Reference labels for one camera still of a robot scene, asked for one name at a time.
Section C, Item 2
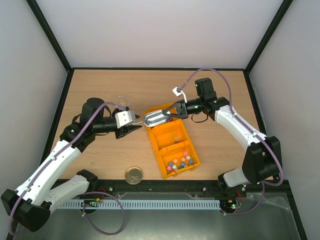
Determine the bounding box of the yellow lollipop bin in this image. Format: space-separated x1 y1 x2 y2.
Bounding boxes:
143 102 179 128

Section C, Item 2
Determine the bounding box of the metal scoop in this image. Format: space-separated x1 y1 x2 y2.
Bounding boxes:
131 109 170 128

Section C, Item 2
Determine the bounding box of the yellow star candy bin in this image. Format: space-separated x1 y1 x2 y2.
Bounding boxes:
155 141 201 179

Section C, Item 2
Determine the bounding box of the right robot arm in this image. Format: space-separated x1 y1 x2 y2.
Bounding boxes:
161 77 284 196

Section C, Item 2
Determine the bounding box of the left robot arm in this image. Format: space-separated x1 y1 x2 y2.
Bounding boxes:
1 97 141 232

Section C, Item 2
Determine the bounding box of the clear glass jar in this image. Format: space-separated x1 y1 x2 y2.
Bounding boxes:
116 95 130 108

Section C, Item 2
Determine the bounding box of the gold jar lid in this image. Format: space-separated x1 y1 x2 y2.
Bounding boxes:
124 166 143 185

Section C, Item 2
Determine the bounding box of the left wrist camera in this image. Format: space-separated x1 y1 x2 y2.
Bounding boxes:
114 110 137 129

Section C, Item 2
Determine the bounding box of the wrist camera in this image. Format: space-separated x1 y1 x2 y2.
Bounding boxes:
172 86 188 103
114 110 137 129

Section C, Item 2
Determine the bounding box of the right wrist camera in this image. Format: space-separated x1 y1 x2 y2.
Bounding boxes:
172 86 188 103

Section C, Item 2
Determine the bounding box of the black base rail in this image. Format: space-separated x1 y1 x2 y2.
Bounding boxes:
49 177 291 198

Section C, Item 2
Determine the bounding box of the grey slotted cable duct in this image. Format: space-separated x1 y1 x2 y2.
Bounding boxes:
59 199 221 210

